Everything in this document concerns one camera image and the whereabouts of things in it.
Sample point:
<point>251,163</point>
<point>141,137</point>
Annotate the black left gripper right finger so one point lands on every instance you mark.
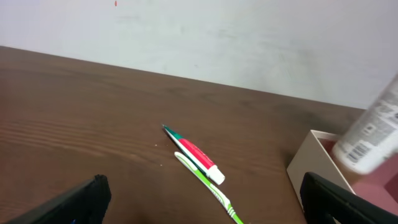
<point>327,203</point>

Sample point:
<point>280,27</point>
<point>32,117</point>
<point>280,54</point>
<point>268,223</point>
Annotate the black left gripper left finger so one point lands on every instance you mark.
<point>85,203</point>

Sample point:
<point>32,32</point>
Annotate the white bamboo-print cream tube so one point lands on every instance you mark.
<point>373,138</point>

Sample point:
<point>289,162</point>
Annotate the white box pink interior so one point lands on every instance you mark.
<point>378,188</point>

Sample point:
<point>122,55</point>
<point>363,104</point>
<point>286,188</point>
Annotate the green white toothbrush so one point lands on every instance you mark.
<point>221,197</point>

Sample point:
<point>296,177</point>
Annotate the red green toothpaste tube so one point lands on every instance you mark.
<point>197,156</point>

